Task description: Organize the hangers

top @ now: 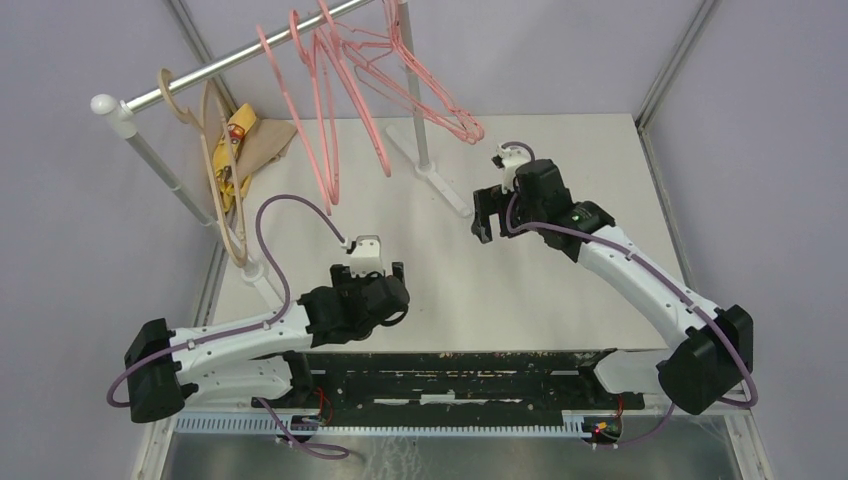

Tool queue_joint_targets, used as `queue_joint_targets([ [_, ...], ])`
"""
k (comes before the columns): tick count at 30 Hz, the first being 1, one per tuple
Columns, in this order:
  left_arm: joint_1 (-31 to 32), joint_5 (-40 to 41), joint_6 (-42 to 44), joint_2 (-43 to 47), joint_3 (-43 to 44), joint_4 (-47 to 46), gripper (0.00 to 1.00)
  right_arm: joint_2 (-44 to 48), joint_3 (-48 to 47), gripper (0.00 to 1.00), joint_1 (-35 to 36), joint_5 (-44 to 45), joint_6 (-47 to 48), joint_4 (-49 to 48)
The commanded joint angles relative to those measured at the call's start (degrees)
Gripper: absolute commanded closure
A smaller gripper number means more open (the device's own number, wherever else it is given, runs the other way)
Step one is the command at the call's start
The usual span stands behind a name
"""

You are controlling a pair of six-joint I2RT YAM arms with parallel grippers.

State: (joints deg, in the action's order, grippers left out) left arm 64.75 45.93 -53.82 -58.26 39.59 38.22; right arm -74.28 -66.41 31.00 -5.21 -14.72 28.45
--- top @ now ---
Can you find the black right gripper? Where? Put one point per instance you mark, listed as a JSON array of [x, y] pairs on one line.
[[488, 201]]

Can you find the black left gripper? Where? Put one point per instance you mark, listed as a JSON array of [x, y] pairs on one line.
[[343, 281]]

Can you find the pink plastic hanger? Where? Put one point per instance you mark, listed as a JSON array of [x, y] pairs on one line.
[[327, 203], [323, 106]]

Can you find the pink plastic hanger lowest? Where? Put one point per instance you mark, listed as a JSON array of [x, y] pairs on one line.
[[338, 59]]

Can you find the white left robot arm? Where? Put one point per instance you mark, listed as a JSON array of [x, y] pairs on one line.
[[168, 369]]

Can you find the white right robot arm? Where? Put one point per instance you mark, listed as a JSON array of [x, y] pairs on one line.
[[708, 352]]

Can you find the yellow patterned cloth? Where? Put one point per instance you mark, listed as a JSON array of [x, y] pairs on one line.
[[227, 152]]

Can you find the beige cloth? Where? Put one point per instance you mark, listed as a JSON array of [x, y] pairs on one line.
[[265, 141]]

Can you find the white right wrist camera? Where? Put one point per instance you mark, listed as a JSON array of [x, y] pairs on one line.
[[508, 159]]

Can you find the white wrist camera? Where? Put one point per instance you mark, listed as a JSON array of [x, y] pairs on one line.
[[364, 256], [508, 159]]

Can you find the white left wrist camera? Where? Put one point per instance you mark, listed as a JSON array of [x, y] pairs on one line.
[[364, 256]]

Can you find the white left rack post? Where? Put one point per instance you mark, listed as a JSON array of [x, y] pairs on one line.
[[120, 119]]

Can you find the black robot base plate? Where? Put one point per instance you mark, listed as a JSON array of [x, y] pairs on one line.
[[451, 389]]

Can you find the grey right rack post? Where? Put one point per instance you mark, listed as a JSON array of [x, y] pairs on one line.
[[423, 164]]

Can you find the silver horizontal rack rail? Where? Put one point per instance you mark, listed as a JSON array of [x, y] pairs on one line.
[[234, 58]]

